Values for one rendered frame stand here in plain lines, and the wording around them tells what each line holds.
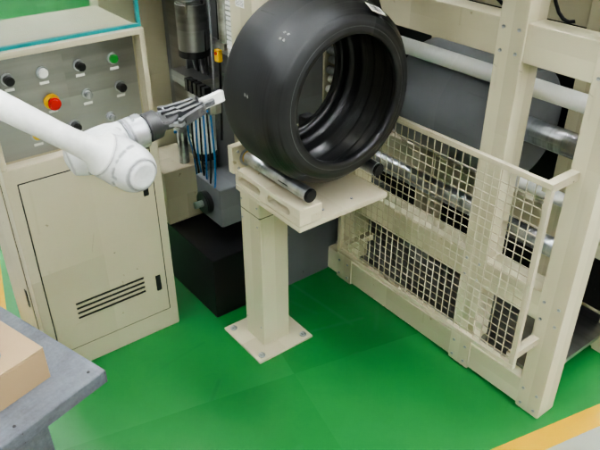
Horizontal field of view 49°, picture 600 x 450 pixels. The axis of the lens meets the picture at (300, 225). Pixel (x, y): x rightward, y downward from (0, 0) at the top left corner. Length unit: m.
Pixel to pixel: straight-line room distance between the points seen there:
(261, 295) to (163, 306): 0.46
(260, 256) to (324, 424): 0.66
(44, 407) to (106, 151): 0.66
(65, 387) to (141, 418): 0.81
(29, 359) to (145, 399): 0.94
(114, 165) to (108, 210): 1.02
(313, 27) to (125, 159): 0.65
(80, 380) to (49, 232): 0.80
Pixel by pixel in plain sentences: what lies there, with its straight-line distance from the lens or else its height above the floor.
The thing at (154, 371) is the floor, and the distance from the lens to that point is 2.76.
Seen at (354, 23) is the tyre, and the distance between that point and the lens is 1.91.
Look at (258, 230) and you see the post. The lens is 2.46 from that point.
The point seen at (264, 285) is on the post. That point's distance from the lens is 2.60.
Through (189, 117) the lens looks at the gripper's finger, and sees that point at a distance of 1.74.
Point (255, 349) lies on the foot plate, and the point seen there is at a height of 0.01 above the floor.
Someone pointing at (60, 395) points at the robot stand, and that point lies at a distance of 1.80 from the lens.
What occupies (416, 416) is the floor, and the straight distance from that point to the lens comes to 2.57.
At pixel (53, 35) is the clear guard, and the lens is 2.30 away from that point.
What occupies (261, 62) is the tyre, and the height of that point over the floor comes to 1.31.
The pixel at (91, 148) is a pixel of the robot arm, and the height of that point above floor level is 1.26.
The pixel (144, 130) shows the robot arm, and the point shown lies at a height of 1.21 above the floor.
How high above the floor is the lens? 1.88
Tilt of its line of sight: 32 degrees down
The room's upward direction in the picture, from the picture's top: straight up
